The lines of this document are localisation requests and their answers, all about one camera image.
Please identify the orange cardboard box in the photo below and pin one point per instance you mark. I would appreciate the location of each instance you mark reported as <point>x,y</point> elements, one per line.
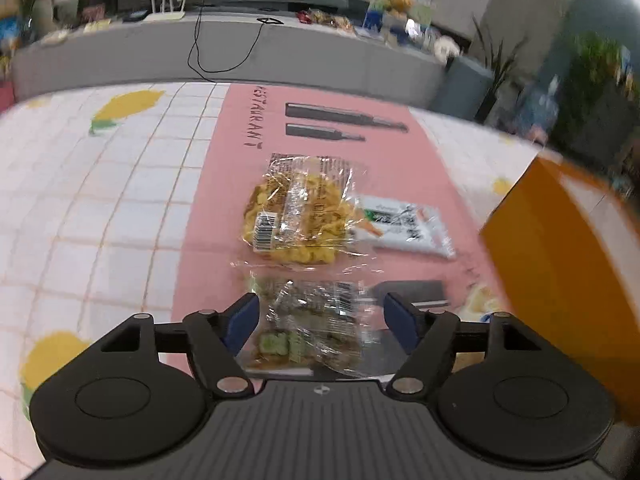
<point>555,270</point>

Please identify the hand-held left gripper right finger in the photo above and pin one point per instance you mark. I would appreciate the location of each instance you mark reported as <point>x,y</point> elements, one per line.
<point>402,322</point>

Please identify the dark cabinet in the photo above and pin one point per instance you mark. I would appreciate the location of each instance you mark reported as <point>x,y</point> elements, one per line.
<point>620,130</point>

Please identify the yellow papers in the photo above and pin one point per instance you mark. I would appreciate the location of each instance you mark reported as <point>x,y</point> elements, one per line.
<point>96,25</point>

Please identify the yellow snack bag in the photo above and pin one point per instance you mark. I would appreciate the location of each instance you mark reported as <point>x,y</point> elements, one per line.
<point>305,215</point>

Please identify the white router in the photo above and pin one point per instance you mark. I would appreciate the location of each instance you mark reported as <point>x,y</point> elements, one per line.
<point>165,10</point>

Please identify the white green snack packet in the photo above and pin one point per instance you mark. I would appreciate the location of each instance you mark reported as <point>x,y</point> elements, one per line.
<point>400,225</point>

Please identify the lemon print checkered tablecloth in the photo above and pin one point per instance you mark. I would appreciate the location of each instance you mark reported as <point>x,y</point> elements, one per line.
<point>75,200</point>

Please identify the potted snake plant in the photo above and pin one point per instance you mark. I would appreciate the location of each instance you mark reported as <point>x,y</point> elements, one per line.
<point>492,60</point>

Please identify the grey TV console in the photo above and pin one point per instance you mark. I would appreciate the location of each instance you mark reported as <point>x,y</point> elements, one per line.
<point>125,55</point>

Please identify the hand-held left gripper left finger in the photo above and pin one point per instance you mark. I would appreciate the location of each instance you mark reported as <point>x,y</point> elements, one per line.
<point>240,325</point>

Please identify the pile of snacks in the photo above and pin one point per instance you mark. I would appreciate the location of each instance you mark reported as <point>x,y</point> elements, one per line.
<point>327,19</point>

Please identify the pink placemat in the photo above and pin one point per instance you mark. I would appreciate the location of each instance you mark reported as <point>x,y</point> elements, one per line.
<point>225,160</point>

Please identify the clear brown snack packet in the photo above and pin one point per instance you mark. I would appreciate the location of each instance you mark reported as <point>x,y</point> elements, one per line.
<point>310,310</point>

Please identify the brown teddy bear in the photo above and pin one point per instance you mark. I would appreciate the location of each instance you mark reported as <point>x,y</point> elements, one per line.
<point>399,1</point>

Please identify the pale yellow snack packet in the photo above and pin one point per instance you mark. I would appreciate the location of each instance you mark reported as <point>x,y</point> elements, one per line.
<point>482,302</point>

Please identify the blue water jug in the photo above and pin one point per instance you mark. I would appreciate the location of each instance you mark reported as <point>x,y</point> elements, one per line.
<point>537,107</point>

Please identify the green ivy plant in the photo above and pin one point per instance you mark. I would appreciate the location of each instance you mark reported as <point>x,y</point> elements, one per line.
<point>597,65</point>

